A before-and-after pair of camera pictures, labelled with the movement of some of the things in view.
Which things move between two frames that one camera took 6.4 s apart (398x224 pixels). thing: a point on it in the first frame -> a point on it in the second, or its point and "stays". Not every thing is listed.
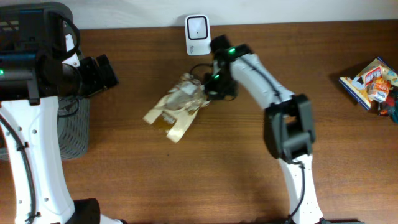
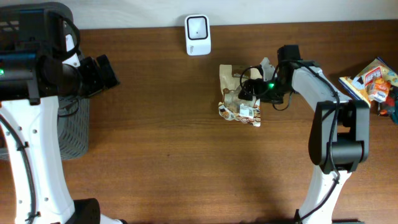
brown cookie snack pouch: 181,104 -> 232,107
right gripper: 216,88 -> 253,88
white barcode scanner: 198,34 stays
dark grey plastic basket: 74,125 stays
